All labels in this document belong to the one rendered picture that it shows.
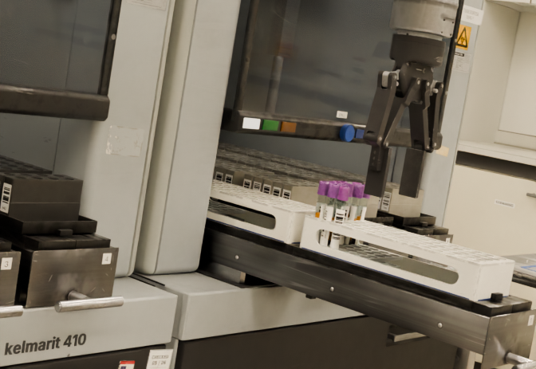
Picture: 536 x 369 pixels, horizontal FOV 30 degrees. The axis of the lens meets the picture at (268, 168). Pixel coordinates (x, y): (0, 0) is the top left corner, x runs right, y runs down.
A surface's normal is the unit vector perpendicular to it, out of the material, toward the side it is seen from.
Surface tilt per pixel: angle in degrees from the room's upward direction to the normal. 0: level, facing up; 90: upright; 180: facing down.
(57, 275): 90
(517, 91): 90
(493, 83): 90
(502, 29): 90
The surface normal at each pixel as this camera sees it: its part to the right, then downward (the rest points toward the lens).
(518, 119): -0.65, -0.03
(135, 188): 0.75, 0.18
